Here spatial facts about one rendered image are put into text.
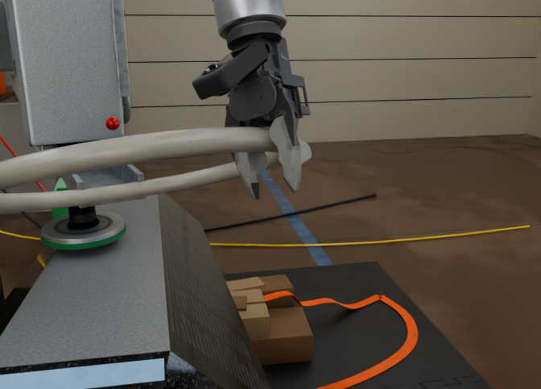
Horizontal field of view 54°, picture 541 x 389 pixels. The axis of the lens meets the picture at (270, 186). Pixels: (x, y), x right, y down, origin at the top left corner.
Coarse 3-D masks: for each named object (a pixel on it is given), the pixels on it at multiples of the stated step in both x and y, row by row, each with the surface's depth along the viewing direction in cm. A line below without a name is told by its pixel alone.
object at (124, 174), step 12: (108, 168) 123; (120, 168) 113; (132, 168) 104; (72, 180) 99; (84, 180) 113; (96, 180) 113; (108, 180) 113; (120, 180) 112; (132, 180) 104; (96, 204) 97
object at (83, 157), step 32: (224, 128) 60; (256, 128) 64; (32, 160) 55; (64, 160) 54; (96, 160) 54; (128, 160) 55; (32, 192) 89; (64, 192) 93; (96, 192) 96; (128, 192) 99; (160, 192) 101
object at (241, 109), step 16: (240, 32) 65; (256, 32) 65; (272, 32) 66; (272, 48) 69; (272, 64) 68; (288, 64) 71; (256, 80) 65; (272, 80) 64; (288, 80) 67; (240, 96) 66; (256, 96) 65; (272, 96) 64; (288, 96) 68; (304, 96) 70; (240, 112) 66; (256, 112) 65; (272, 112) 65; (304, 112) 69
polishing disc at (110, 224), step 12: (108, 216) 149; (120, 216) 149; (48, 228) 140; (60, 228) 140; (96, 228) 140; (108, 228) 140; (120, 228) 141; (48, 240) 135; (60, 240) 133; (72, 240) 133; (84, 240) 133; (96, 240) 135
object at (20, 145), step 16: (16, 96) 484; (0, 112) 370; (16, 112) 372; (0, 128) 373; (16, 128) 375; (0, 144) 376; (16, 144) 378; (0, 160) 379; (0, 192) 398; (16, 192) 401
